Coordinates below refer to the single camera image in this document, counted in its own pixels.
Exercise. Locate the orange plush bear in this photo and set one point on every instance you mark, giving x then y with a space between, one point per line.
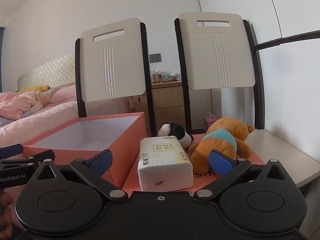
227 135

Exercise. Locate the left cream folding chair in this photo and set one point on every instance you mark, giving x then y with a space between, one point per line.
112 61

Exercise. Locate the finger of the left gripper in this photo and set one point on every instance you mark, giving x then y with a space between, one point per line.
10 151

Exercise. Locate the nightstand clutter items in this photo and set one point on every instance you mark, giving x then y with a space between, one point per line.
162 77

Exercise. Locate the salmon pink open box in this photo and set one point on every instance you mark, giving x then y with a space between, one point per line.
85 137

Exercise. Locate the grey wall socket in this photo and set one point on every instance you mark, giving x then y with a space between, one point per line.
155 58

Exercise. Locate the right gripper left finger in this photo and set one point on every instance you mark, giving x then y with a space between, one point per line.
91 171

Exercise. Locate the blue curtain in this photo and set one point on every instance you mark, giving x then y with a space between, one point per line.
1 45

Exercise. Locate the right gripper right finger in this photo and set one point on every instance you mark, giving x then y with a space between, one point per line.
228 170

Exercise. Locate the wooden nightstand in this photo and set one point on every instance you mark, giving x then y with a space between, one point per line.
168 104

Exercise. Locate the cream folding chair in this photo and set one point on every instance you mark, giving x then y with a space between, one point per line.
217 50
112 61

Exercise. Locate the person's left hand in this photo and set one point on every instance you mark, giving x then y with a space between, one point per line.
7 226

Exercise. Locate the pink bed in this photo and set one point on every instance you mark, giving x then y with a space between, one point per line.
61 109

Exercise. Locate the yellow plush toy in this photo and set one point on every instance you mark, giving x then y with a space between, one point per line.
35 88

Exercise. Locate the salmon pink box lid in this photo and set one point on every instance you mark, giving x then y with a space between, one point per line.
132 181

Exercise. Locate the white tissue pack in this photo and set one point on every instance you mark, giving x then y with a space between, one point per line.
163 165

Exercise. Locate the black white panda plush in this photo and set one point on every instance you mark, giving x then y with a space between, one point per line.
179 132

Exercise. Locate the pink crumpled duvet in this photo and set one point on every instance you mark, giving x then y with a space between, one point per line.
15 105

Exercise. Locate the pink tissue box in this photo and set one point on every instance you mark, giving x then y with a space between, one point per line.
209 120

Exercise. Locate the cream quilted headboard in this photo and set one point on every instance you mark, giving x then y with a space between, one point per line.
57 73

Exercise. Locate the right cream folding chair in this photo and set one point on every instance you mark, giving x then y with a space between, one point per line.
217 50

